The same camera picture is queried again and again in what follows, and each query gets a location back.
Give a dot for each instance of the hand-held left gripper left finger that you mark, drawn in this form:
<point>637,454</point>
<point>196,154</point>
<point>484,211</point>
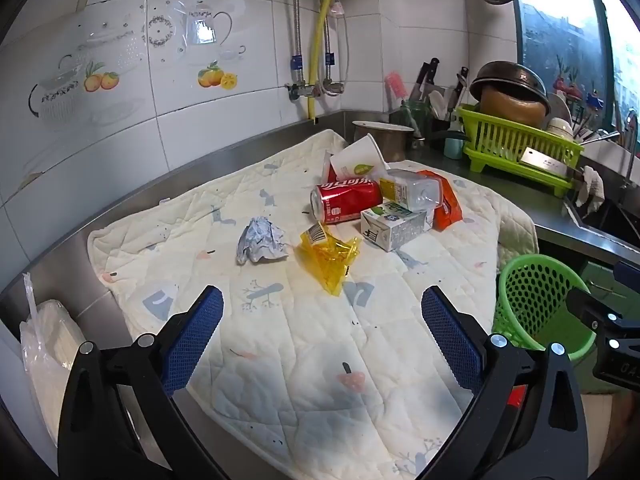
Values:
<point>200,330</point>

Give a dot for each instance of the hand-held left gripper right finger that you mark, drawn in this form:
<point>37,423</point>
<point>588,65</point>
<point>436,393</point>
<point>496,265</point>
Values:
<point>450,340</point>

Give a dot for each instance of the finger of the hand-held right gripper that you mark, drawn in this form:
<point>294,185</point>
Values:
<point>590,307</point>
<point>629,274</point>

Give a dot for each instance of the green plastic mesh basket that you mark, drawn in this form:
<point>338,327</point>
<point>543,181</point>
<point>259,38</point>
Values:
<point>520,305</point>

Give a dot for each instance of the paper ball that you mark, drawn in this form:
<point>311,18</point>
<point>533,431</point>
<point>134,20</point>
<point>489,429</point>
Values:
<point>260,240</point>

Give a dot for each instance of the green and white milk carton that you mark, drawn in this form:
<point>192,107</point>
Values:
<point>395,227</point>

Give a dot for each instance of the orange snack wrapper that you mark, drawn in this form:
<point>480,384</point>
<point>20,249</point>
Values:
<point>447,210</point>

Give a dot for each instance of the yellow plastic wrapper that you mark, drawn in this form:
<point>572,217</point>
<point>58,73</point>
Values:
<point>327,260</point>

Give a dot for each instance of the clear bottle with yellow label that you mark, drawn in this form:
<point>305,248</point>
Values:
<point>410,190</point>

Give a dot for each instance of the red soda can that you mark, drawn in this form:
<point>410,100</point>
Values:
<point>350,200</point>

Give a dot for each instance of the white paper cup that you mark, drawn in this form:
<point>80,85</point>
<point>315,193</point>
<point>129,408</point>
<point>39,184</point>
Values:
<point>357,157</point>

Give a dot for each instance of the steel sink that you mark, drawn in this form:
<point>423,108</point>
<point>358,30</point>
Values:
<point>610,220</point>

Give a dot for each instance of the white dishcloth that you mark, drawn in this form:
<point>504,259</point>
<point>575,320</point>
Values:
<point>590,185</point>

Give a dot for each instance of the white quilted printed mat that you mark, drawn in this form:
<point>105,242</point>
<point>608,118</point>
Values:
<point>300,360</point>

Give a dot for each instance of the steel cleaver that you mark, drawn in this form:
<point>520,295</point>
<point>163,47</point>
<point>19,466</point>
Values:
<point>545,165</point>

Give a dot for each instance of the steel faucet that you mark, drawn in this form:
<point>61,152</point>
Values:
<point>631,135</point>

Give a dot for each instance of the white plastic bag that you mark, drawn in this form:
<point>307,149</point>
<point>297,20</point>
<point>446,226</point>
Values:
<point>45,350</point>

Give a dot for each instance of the white bowl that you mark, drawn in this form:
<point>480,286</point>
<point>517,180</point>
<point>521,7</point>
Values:
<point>560,127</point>

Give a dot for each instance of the green plastic dish rack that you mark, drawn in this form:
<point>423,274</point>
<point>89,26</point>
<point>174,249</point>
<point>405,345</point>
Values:
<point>500,145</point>

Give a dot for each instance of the teal cup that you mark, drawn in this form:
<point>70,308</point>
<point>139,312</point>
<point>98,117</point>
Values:
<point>454,147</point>

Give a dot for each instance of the steel pot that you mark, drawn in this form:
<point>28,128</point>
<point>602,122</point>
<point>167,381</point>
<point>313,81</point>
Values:
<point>395,142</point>

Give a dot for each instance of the brown bowl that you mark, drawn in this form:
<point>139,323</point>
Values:
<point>510,105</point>

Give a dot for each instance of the black knife holder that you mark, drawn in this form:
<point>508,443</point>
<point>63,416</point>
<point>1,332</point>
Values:
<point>441,132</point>

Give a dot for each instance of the green utensil holder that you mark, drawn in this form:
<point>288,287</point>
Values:
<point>415,117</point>

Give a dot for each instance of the black wok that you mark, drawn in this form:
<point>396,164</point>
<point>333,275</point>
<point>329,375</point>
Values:
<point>510,75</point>

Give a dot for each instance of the white spatula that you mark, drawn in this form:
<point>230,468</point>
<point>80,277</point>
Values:
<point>437,105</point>

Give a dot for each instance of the window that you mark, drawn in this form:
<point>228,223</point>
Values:
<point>565,35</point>

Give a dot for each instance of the pink brush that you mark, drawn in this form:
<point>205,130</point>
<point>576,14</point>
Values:
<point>396,85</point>

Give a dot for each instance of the metal wall valve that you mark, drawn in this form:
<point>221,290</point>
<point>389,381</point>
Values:
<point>332,86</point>
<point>300,90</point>

